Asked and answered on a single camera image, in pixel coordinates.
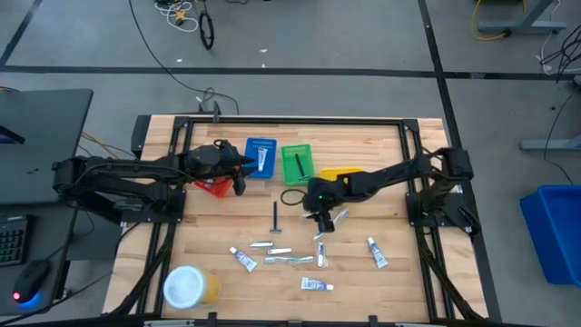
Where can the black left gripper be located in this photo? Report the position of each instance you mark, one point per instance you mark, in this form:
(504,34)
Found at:
(228,161)

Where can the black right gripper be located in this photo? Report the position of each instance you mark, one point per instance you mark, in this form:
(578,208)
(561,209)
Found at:
(324,195)

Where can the red toothbrush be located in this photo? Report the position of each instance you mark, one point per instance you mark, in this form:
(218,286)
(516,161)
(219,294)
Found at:
(307,215)

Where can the white blue toothpaste tube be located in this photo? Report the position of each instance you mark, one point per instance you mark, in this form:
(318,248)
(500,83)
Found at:
(243,259)
(262,159)
(317,284)
(377,253)

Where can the blue toothbrush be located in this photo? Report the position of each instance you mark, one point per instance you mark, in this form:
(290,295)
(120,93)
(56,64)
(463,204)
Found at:
(341,215)
(209,181)

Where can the dark blue disposable razor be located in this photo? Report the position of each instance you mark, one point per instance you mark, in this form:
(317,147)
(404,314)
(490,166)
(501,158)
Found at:
(299,165)
(275,217)

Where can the small white sachet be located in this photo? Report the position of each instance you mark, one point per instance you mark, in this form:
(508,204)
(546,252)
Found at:
(321,254)
(279,250)
(261,244)

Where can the green toothbrush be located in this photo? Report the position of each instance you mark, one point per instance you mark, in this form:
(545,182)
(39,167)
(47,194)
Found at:
(289,260)

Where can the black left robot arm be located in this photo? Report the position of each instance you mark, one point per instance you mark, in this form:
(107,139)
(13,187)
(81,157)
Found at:
(118,165)

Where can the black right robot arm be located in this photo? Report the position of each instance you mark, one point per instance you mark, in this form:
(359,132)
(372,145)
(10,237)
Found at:
(399,172)

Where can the blue plastic basket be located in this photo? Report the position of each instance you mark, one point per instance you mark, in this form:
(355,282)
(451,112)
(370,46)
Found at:
(270,154)

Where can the red plastic basket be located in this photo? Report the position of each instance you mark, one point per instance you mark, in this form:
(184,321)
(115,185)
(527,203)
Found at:
(220,188)

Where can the green plastic basket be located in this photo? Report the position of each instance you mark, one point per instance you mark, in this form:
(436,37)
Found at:
(290,172)

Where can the yellow plastic basket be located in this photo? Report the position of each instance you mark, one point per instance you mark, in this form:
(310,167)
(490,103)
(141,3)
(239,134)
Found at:
(338,172)

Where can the yellow cup with white lid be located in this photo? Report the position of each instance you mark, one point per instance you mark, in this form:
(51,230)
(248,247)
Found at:
(186,287)

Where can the dark grey desk panel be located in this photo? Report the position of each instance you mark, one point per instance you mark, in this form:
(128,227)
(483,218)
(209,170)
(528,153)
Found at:
(45,136)

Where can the black low desk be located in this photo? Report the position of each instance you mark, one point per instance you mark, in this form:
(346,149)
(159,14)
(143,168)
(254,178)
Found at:
(50,240)

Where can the dark monitor corner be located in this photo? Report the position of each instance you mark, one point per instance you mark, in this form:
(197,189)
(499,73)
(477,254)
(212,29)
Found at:
(10,135)

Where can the black computer mouse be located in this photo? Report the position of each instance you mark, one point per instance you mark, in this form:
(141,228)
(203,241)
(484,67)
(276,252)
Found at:
(31,278)

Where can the large blue plastic bin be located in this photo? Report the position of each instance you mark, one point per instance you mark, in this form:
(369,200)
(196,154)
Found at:
(556,231)

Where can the black backlit keyboard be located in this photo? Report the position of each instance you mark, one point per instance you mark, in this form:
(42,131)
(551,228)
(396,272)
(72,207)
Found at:
(12,240)

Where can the grey floor bar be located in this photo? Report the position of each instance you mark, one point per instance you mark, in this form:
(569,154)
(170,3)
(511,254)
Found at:
(549,145)

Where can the grey desk leg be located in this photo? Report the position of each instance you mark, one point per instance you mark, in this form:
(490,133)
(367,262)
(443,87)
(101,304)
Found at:
(522,27)

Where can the black clamp post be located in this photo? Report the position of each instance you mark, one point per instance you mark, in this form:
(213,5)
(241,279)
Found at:
(215,111)

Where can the black aluminium table frame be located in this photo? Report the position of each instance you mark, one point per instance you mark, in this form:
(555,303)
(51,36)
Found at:
(295,121)

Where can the black table corner bracket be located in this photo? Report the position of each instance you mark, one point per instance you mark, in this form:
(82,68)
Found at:
(140,134)

